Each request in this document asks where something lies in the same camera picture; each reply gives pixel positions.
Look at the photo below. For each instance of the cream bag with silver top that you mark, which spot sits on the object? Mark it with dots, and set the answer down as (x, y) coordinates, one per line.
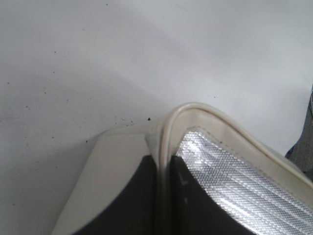
(260, 189)

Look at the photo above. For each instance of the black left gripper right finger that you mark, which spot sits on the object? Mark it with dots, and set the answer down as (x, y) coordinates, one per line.
(193, 212)

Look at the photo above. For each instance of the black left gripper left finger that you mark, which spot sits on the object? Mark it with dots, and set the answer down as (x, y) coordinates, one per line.
(132, 212)

